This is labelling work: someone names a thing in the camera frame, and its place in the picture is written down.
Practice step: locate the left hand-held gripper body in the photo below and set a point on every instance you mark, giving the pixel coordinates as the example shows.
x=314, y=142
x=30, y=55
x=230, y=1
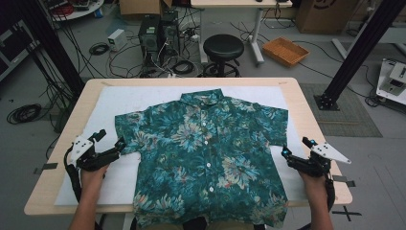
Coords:
x=83, y=156

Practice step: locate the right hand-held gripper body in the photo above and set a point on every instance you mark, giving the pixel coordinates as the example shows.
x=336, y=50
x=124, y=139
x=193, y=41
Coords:
x=319, y=158

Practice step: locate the teal floral shirt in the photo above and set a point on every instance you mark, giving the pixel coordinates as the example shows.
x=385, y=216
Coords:
x=191, y=143

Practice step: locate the person's left hand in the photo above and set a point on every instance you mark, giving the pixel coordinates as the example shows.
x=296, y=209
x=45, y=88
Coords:
x=92, y=179

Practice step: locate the person's right hand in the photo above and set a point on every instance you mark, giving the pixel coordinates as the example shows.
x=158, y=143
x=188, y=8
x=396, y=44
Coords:
x=314, y=182

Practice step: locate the black tape strip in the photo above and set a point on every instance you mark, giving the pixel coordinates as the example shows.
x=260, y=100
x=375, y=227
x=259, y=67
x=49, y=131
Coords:
x=49, y=166
x=343, y=180

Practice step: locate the grey floor mat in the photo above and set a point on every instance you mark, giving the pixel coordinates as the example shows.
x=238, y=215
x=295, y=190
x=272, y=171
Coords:
x=351, y=121

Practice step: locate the white table mat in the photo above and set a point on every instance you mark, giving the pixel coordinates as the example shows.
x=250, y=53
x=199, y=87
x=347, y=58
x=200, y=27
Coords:
x=153, y=99

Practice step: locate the black tape cross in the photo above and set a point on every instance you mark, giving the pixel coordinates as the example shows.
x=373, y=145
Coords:
x=347, y=213

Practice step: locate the orange woven basket tray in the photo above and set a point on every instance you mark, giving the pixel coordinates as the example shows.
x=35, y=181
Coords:
x=284, y=51

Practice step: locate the black metal stand beam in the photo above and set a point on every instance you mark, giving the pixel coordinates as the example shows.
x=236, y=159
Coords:
x=54, y=48
x=360, y=51

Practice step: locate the white power supply box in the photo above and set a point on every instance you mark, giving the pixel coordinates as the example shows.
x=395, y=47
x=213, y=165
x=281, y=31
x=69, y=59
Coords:
x=116, y=39

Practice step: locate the white device on board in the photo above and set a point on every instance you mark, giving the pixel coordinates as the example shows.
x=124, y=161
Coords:
x=392, y=80

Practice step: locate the black computer tower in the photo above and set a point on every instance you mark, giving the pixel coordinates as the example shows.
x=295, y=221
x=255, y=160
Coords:
x=148, y=38
x=170, y=32

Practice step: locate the grey equipment rack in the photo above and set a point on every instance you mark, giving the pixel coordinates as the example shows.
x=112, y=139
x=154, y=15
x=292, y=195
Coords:
x=16, y=48

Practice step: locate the black round stool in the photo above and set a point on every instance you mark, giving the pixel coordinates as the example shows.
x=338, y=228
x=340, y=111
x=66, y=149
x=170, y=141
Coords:
x=223, y=46

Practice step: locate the round white table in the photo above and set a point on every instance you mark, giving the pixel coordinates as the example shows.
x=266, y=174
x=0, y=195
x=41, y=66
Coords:
x=83, y=11

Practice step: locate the large cardboard box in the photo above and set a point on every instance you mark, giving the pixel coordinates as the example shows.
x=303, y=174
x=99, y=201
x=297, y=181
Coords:
x=325, y=16

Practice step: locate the small cardboard box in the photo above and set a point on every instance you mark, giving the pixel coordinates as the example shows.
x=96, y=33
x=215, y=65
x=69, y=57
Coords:
x=140, y=6

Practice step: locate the white desk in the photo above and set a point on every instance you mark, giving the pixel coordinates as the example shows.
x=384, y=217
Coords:
x=239, y=3

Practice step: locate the white metal frame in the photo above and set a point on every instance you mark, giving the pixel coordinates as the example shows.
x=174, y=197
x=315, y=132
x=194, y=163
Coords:
x=392, y=35

